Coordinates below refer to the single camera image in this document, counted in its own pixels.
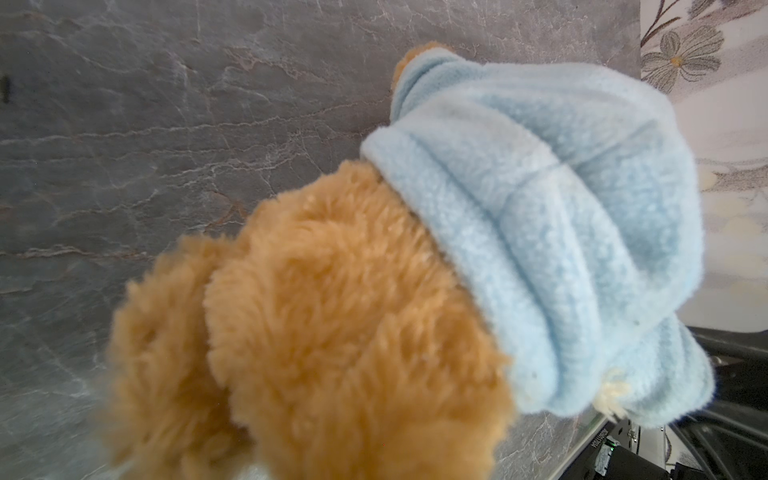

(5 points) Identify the light blue teddy hoodie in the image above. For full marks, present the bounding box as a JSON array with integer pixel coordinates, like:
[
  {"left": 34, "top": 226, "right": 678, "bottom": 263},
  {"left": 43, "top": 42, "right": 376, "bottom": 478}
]
[{"left": 361, "top": 47, "right": 715, "bottom": 427}]

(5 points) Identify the brown teddy bear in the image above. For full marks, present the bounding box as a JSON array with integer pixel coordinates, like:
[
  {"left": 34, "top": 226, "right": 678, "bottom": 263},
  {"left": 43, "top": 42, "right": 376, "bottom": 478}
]
[{"left": 102, "top": 42, "right": 514, "bottom": 479}]

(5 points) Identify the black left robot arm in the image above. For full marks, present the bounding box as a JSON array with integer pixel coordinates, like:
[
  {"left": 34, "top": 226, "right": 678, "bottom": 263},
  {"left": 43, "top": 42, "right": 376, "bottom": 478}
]
[{"left": 554, "top": 327, "right": 767, "bottom": 479}]

